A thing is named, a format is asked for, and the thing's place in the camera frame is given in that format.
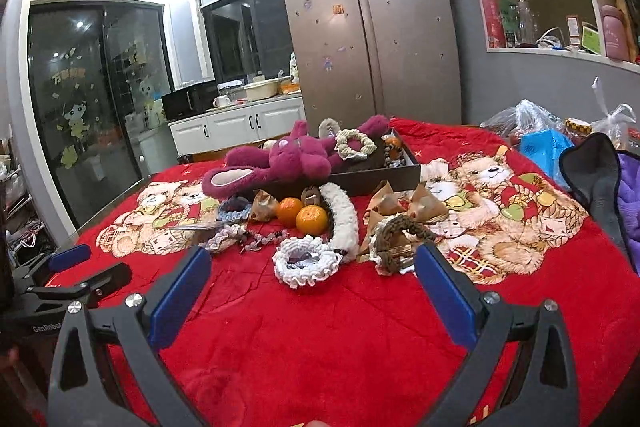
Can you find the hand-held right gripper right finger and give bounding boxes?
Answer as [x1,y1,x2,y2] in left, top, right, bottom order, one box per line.
[416,241,581,427]

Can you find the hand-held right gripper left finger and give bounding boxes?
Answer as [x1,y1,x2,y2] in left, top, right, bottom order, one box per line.
[47,248,212,427]

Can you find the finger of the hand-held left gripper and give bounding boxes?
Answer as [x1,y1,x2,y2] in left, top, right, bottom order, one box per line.
[27,262,133,308]
[10,244,92,293]

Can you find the white crochet scrunchie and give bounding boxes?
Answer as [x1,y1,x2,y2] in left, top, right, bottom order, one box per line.
[272,237,343,290]

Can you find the white lace scrunchie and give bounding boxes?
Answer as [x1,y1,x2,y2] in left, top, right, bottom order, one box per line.
[202,224,248,253]

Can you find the brown braided scrunchie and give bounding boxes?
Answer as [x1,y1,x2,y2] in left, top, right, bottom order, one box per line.
[372,214,438,278]

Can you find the brown snack packet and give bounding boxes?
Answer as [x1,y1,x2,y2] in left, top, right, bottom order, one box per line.
[367,180,411,228]
[359,212,396,265]
[250,189,280,224]
[407,182,451,224]

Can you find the blue crochet scrunchie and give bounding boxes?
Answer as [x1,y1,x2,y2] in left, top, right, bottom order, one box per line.
[218,197,251,222]

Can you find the white fluffy hair claw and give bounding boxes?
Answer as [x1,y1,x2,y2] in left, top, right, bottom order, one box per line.
[320,183,361,264]

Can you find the red bear printed blanket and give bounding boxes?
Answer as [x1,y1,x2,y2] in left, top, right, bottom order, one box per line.
[45,117,640,427]

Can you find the orange mandarin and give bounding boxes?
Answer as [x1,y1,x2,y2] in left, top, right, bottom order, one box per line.
[276,198,305,228]
[295,205,329,237]

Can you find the wooden chair back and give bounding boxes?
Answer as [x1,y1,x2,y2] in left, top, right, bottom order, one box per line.
[177,138,281,165]

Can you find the glass sliding door with stickers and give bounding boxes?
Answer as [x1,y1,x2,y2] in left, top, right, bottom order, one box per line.
[20,0,173,228]

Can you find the blue box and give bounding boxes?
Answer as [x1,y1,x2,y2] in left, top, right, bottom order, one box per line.
[520,129,576,180]

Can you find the white kitchen cabinet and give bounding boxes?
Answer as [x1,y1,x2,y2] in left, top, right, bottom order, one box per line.
[167,97,307,156]

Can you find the purple plush toy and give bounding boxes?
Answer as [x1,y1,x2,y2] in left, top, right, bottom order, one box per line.
[201,114,391,199]

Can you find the clear plastic bag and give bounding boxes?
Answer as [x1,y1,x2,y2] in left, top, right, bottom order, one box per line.
[480,99,571,142]

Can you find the dark grey cloth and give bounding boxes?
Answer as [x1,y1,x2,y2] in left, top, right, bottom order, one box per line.
[559,133,640,275]

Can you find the black microwave oven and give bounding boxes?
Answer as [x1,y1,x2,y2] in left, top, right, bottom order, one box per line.
[161,82,218,120]

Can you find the purple cloth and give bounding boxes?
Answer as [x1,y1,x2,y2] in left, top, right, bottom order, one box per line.
[617,151,640,243]

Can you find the jar with checked lid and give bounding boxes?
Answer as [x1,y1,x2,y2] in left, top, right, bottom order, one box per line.
[564,118,593,145]

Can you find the cream pot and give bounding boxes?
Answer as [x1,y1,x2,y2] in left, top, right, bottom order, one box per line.
[243,79,278,102]

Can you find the white plastic bag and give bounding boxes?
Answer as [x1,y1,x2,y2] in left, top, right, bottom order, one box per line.
[590,77,638,142]

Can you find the silver double door refrigerator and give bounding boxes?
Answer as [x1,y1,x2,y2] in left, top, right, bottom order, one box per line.
[278,0,463,132]

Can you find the dark kitchen window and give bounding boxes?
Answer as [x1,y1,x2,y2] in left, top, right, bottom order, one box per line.
[192,0,301,82]

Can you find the red gift box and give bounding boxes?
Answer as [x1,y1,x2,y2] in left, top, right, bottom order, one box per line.
[480,0,506,50]

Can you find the clear glass bottles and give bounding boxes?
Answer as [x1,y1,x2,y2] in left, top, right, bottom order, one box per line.
[515,0,541,45]

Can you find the green label box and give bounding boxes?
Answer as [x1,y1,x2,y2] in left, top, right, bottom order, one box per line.
[580,23,603,55]

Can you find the pink thermos bottle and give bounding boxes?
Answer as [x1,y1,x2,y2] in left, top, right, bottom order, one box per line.
[600,4,632,60]

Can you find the clear and black bead bracelet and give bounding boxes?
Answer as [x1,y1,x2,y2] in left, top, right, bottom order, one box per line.
[240,227,291,253]

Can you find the brown bead bracelet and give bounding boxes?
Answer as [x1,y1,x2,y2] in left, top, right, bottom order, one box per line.
[382,134,407,168]

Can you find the cream rope scrunchie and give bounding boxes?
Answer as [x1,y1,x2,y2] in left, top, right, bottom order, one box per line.
[334,129,377,160]

